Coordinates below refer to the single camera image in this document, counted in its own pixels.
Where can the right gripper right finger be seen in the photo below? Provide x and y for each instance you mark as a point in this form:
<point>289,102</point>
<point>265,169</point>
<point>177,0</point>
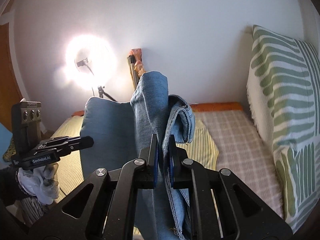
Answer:
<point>222,206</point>

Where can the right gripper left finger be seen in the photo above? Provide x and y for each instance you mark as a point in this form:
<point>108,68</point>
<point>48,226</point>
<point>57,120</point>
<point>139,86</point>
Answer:
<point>103,206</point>

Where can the light blue denim pants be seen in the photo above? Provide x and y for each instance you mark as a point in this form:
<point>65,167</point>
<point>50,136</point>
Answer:
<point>121,130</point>

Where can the white gloved left hand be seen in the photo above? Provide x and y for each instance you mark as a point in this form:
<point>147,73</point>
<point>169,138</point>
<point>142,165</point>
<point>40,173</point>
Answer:
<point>40,182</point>

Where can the leopard print cushion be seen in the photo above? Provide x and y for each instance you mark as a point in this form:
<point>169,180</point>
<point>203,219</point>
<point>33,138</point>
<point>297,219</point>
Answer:
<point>11,151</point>

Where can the blue chair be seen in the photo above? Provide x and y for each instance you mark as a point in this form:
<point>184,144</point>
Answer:
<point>5,138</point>

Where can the yellow striped sheet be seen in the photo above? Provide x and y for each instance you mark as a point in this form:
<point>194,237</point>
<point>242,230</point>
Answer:
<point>200,144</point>

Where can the pink plaid blanket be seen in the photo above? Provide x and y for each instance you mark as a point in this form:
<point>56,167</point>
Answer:
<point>242,151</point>

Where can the black white striped fabric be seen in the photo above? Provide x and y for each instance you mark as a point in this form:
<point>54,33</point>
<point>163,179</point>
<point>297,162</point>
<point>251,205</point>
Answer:
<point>32,210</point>

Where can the black mini tripod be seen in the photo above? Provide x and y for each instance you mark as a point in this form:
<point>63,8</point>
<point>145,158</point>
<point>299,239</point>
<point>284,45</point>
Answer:
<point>102,94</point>

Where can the green leaf pattern pillow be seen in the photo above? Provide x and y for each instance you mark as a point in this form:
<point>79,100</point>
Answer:
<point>283,94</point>

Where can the folded silver tripod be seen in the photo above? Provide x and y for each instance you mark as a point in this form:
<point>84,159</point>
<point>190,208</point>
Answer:
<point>135,78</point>

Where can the colourful floral cloth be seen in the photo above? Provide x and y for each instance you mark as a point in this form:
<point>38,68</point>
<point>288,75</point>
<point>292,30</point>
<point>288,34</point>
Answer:
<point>138,66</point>

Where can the bright ring light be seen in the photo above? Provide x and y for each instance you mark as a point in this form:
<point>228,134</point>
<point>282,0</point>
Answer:
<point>89,62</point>

